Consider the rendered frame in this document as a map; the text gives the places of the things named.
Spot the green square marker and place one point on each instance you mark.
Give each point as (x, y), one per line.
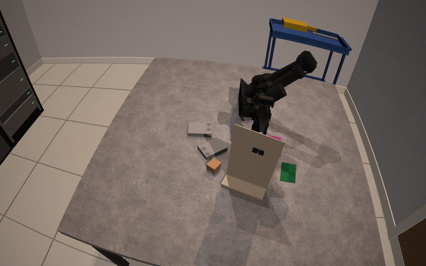
(288, 172)

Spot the tan panel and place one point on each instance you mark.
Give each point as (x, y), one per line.
(252, 161)

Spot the orange-brown cube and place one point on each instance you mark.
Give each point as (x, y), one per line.
(213, 165)

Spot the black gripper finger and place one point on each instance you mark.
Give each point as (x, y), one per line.
(263, 119)
(256, 124)

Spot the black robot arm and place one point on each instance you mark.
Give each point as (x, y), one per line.
(273, 84)

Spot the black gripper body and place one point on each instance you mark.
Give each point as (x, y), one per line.
(264, 103)

